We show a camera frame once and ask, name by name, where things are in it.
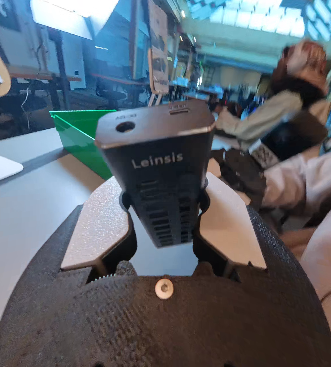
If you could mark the green plastic bin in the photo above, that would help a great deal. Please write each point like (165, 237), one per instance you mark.
(82, 134)

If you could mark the white softbox light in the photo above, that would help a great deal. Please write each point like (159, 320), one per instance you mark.
(68, 17)

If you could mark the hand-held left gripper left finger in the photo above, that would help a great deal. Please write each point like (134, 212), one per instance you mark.
(96, 226)

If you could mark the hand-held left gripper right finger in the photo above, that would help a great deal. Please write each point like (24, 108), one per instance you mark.
(228, 229)

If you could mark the black phone symbol sign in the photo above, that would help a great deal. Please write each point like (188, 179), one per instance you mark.
(7, 14)

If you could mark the person's torso pale sweatshirt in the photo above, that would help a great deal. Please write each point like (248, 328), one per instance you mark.
(329, 243)

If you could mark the black usb hub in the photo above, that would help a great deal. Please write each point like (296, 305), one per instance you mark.
(159, 177)

